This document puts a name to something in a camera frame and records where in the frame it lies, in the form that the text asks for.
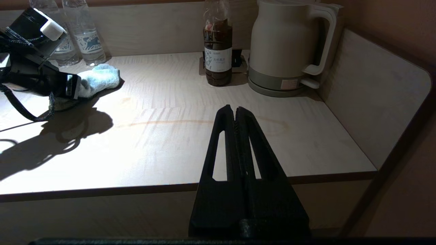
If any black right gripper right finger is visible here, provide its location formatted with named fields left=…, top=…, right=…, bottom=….
left=237, top=107, right=310, bottom=238

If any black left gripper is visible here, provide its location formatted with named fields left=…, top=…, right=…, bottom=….
left=0, top=56, right=81, bottom=100

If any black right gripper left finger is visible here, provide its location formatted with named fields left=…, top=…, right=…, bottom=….
left=189, top=105, right=246, bottom=238

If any light blue microfiber cloth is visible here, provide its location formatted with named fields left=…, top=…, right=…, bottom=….
left=78, top=64, right=121, bottom=100

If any clear water bottle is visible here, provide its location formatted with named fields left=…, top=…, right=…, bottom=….
left=62, top=0, right=107, bottom=66
left=29, top=0, right=79, bottom=67

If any grey kettle base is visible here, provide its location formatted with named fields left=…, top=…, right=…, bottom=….
left=248, top=66, right=321, bottom=98

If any dark tea bottle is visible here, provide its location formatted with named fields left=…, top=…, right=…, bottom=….
left=203, top=0, right=233, bottom=87

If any cream electric kettle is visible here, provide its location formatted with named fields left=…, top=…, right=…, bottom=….
left=249, top=0, right=344, bottom=89

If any black braided camera cable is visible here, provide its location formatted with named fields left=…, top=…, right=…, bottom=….
left=0, top=27, right=57, bottom=122

